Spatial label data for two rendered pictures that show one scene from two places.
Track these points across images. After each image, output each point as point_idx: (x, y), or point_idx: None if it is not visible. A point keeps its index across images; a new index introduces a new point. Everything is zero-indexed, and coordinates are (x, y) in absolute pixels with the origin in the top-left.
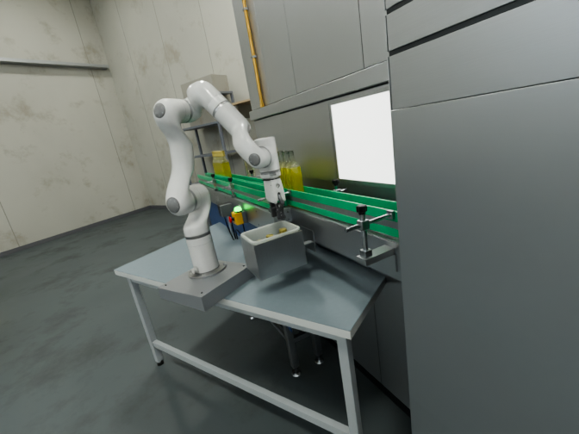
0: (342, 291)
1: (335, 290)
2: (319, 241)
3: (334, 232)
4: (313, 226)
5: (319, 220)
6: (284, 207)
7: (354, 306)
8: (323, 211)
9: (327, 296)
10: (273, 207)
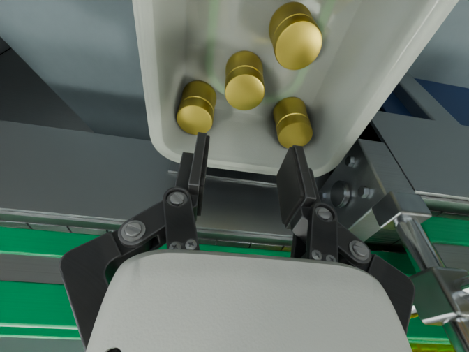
0: (102, 67)
1: (115, 60)
2: (144, 146)
3: (3, 173)
4: (158, 186)
5: (91, 210)
6: (373, 244)
7: (25, 37)
8: (68, 249)
9: (98, 26)
10: (297, 218)
